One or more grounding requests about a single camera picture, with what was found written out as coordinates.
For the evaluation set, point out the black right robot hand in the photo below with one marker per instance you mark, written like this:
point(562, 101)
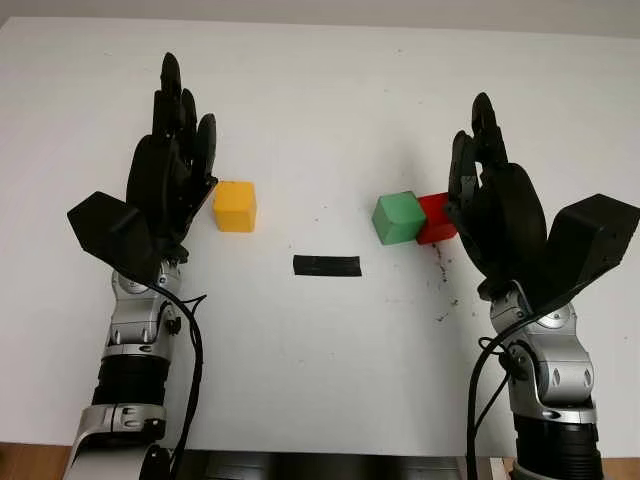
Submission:
point(505, 220)

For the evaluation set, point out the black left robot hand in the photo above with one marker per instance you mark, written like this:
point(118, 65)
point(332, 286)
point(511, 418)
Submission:
point(160, 180)

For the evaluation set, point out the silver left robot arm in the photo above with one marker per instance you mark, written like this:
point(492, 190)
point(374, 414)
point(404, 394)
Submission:
point(130, 320)

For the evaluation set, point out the black tape strip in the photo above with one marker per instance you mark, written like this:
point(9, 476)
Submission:
point(327, 266)

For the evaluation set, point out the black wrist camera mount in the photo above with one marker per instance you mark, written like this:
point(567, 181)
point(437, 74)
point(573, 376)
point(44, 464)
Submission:
point(595, 235)
point(112, 230)

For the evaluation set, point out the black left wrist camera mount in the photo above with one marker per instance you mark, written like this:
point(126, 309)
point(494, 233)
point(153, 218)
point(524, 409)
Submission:
point(112, 230)

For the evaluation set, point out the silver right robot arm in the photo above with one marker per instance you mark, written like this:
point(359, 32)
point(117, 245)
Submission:
point(555, 360)

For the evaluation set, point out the yellow wooden block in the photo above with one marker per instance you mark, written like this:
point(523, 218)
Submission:
point(235, 207)

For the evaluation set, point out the red wooden block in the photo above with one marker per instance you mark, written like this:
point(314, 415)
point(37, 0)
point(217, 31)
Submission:
point(436, 225)

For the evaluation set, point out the green wooden block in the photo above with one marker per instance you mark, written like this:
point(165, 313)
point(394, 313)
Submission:
point(397, 220)

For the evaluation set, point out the dark robot torso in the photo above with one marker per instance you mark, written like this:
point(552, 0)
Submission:
point(320, 467)

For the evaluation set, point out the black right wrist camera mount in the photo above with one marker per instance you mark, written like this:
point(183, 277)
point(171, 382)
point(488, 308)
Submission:
point(595, 235)

